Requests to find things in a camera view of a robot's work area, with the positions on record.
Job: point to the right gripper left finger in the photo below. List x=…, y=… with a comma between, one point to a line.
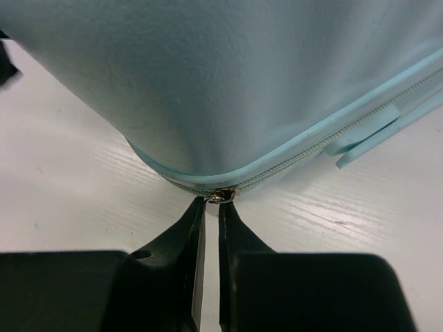
x=155, y=288

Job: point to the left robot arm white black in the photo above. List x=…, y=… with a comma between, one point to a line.
x=8, y=71

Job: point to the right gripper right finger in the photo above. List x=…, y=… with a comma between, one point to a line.
x=265, y=290

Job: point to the light blue hardshell suitcase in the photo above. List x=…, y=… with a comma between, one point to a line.
x=219, y=96

